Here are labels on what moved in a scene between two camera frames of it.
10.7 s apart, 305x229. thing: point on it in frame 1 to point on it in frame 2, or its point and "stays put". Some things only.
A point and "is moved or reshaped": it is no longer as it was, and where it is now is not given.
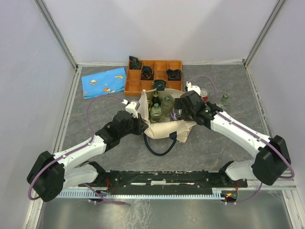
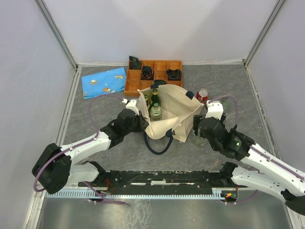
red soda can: (204, 95) stays put
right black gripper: (179, 105) to (196, 119)
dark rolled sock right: (174, 75) stays put
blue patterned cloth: (105, 82) stays put
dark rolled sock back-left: (135, 63) stays put
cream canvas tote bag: (162, 130) is moved or reshaped
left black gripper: (141, 126) stays put
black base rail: (226, 187) stays put
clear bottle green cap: (166, 106) to (199, 140)
